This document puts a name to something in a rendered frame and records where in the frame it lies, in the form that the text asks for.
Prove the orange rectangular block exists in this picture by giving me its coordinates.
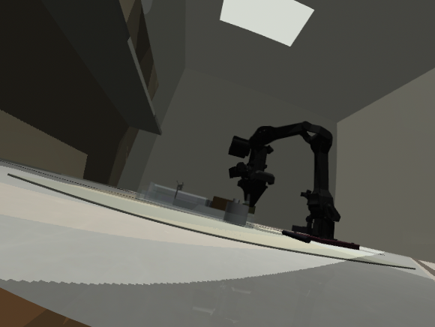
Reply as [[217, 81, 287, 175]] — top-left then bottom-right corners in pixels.
[[211, 196, 233, 211]]

